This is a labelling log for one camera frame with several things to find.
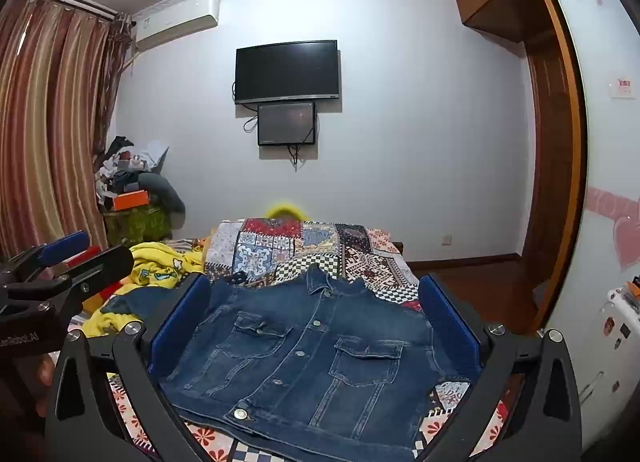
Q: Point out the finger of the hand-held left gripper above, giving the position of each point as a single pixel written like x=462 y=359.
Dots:
x=105 y=267
x=65 y=247

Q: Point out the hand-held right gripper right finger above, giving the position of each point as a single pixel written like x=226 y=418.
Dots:
x=450 y=327

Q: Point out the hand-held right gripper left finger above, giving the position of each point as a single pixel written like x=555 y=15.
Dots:
x=180 y=327

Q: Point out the blue denim jacket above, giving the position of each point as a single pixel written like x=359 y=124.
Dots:
x=310 y=337

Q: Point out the person's left hand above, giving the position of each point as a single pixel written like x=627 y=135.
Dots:
x=45 y=373

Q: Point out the green cloth covered table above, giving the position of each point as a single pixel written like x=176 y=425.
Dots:
x=137 y=227

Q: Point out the yellow cartoon blanket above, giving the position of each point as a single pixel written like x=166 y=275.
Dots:
x=160 y=267

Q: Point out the orange box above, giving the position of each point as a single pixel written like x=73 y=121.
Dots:
x=131 y=199

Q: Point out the pile of clutter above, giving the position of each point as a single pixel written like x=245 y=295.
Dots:
x=120 y=167

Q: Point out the striped brown curtain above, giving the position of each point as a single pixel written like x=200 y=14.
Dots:
x=45 y=132

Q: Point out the patchwork quilt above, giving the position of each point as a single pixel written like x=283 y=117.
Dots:
x=310 y=247

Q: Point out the yellow object behind bed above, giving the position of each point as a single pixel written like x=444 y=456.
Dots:
x=284 y=209

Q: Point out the white stickered appliance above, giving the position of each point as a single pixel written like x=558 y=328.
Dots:
x=617 y=342

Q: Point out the wooden wardrobe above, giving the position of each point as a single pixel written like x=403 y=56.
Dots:
x=550 y=167

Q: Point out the white sliding door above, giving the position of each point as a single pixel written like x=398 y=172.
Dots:
x=605 y=152

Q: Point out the white air conditioner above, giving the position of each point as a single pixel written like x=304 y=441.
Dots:
x=175 y=22

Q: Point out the small paper notice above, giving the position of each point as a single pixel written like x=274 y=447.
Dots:
x=622 y=87

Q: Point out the white wall socket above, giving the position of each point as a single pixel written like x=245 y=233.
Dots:
x=446 y=241

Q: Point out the small black wall monitor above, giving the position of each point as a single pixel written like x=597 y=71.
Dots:
x=286 y=123

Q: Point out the black wall television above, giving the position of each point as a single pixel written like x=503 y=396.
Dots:
x=287 y=71

